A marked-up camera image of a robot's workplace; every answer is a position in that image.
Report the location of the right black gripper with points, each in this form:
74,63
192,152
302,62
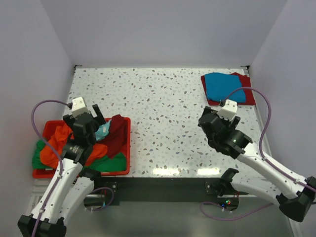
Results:
216,119

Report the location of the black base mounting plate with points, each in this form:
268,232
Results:
168,189

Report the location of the light blue t shirt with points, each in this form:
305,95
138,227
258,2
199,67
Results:
103,131

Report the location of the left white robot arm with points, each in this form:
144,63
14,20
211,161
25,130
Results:
70,183

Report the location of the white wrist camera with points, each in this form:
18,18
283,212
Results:
228,110
79,107

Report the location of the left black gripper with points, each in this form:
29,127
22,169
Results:
87,118

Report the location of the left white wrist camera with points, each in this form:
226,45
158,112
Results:
79,107

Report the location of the red plastic bin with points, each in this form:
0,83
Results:
49,130

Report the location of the orange t shirt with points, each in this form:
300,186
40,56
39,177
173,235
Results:
58,140

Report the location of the folded blue t shirt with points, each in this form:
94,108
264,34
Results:
219,86

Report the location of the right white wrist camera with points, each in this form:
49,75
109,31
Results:
228,110

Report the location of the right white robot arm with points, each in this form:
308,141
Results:
292,193

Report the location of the folded dark red t shirt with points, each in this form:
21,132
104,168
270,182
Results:
244,97

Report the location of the green t shirt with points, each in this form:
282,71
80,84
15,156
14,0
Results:
104,164

